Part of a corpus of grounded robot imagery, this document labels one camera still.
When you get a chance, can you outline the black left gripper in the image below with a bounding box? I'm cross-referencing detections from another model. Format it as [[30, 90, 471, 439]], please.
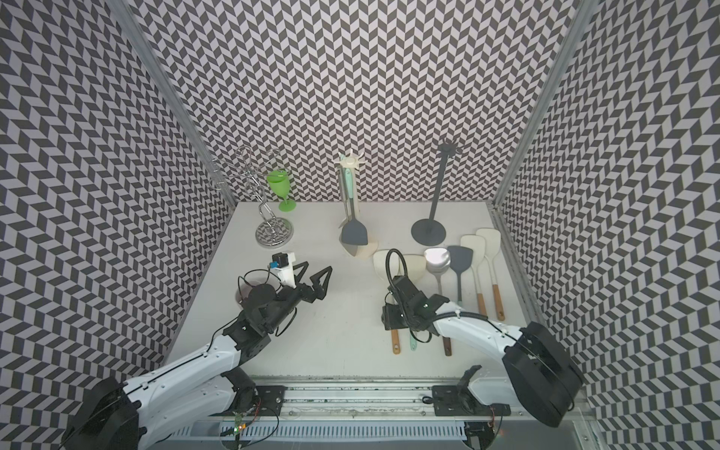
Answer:
[[264, 261, 332, 333]]

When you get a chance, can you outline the white spatula mint handle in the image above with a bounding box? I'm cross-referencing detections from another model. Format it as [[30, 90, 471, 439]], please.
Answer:
[[397, 254, 426, 352]]

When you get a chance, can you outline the white spatula wooden handle rack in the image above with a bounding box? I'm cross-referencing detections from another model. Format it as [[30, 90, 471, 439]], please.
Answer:
[[372, 249, 401, 356]]

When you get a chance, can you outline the steel spoon brown handle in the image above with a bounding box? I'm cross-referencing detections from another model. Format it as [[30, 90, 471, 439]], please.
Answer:
[[424, 247, 454, 357]]

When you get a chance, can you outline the grey spatula mint handle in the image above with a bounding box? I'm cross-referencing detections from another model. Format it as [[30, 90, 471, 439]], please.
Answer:
[[447, 246, 474, 305]]

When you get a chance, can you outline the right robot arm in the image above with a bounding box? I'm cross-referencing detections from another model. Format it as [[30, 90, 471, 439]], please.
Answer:
[[382, 249, 585, 428]]

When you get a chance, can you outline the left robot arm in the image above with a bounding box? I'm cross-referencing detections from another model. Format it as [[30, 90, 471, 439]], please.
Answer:
[[60, 262, 333, 449]]

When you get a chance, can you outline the cream utensil rack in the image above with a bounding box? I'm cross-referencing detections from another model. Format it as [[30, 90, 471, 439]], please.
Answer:
[[335, 153, 378, 260]]

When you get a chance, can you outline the dark grey utensil rack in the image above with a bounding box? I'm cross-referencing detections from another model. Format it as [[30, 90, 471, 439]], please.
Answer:
[[411, 142, 461, 247]]

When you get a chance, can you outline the pink ceramic cup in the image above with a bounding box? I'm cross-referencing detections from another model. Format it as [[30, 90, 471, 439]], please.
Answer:
[[236, 283, 276, 309]]

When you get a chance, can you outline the green plastic goblet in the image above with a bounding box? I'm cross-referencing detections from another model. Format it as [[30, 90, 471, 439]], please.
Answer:
[[266, 170, 296, 212]]

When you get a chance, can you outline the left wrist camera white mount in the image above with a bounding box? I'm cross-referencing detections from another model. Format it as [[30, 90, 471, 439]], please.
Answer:
[[269, 252, 296, 289]]

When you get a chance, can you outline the chrome wire glass rack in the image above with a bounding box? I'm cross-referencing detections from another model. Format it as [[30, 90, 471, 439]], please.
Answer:
[[212, 145, 294, 249]]

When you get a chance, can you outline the grey turner mint handle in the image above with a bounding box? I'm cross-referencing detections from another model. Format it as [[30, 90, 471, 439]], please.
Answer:
[[340, 168, 369, 246]]

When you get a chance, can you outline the metal base rail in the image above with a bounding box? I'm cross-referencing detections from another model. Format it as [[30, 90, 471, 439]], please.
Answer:
[[157, 378, 607, 449]]

